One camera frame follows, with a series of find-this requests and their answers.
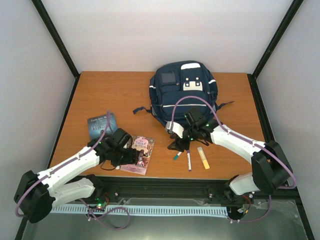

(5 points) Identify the pink illustrated paperback book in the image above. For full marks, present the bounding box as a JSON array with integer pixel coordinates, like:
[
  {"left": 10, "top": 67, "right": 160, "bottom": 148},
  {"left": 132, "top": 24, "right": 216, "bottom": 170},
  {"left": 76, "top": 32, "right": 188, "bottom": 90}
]
[{"left": 120, "top": 135, "right": 156, "bottom": 175}]

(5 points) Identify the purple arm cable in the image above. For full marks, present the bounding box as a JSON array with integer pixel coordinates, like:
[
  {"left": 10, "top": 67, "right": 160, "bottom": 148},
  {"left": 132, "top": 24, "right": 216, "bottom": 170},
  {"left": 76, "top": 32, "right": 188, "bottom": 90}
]
[
  {"left": 171, "top": 95, "right": 297, "bottom": 224},
  {"left": 15, "top": 110, "right": 131, "bottom": 229}
]

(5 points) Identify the black left corner frame post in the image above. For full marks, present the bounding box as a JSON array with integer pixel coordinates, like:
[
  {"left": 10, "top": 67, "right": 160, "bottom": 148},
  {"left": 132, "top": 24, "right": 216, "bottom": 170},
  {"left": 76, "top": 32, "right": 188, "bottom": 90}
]
[{"left": 30, "top": 0, "right": 81, "bottom": 78}]

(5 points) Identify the light blue slotted cable duct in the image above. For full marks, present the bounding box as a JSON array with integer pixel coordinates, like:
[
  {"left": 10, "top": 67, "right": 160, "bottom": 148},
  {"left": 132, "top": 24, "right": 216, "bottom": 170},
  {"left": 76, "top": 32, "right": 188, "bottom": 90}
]
[{"left": 49, "top": 202, "right": 229, "bottom": 218}]

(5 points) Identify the purple marker pen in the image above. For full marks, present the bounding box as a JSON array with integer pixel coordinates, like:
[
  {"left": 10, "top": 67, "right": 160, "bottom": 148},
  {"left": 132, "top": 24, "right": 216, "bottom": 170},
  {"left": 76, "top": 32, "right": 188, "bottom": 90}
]
[{"left": 186, "top": 149, "right": 192, "bottom": 172}]

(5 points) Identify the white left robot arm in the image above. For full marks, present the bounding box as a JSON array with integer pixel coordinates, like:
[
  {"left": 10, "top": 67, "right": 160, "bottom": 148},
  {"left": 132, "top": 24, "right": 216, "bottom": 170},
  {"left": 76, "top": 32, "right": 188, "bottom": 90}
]
[{"left": 13, "top": 128, "right": 140, "bottom": 223}]

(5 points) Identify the yellow highlighter pen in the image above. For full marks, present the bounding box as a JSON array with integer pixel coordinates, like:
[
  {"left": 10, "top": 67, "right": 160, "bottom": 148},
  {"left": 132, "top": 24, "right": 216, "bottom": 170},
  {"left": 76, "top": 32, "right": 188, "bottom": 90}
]
[{"left": 197, "top": 147, "right": 210, "bottom": 170}]

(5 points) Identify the black right corner frame post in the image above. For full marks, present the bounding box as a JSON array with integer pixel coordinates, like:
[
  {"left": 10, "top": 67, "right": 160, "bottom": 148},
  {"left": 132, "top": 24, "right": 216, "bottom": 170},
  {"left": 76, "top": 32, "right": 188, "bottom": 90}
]
[{"left": 251, "top": 0, "right": 305, "bottom": 78}]

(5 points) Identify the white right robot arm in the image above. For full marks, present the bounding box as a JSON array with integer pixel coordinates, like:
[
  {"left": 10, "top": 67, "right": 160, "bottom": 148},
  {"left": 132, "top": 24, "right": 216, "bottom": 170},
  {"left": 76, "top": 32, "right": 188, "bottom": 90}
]
[{"left": 165, "top": 108, "right": 293, "bottom": 196}]

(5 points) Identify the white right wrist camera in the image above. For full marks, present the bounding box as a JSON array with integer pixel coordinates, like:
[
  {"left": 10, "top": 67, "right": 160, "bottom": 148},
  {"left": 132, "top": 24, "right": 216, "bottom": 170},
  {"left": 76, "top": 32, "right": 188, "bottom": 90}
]
[{"left": 165, "top": 121, "right": 185, "bottom": 139}]

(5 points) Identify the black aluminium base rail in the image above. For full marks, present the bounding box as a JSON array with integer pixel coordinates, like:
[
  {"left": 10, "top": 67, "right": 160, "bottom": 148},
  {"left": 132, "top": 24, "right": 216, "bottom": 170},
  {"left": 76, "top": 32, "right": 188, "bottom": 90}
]
[{"left": 29, "top": 174, "right": 301, "bottom": 206}]

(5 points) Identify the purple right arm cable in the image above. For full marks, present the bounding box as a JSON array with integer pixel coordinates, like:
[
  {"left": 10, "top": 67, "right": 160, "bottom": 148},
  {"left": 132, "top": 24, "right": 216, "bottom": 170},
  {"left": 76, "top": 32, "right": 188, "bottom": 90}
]
[{"left": 171, "top": 95, "right": 297, "bottom": 224}]

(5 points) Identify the dark teal Bronte book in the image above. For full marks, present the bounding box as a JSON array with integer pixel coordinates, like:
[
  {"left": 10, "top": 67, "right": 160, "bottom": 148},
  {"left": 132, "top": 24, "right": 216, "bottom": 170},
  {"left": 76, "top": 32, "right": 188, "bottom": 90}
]
[{"left": 87, "top": 112, "right": 118, "bottom": 140}]

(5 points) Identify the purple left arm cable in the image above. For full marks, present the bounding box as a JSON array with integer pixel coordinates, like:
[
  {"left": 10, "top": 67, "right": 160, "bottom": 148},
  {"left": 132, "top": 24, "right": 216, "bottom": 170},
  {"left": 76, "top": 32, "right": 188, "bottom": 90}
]
[{"left": 15, "top": 110, "right": 131, "bottom": 229}]

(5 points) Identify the green capped marker pen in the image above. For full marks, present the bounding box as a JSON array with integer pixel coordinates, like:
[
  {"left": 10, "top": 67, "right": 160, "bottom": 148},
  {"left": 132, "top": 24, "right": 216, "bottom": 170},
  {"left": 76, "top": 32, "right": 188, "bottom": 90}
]
[{"left": 173, "top": 151, "right": 182, "bottom": 161}]

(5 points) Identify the black corner frame post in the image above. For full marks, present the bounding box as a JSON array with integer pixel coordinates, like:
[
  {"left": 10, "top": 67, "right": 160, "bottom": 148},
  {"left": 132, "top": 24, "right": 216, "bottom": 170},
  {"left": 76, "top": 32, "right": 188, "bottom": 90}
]
[
  {"left": 30, "top": 0, "right": 81, "bottom": 78},
  {"left": 251, "top": 0, "right": 305, "bottom": 78}
]

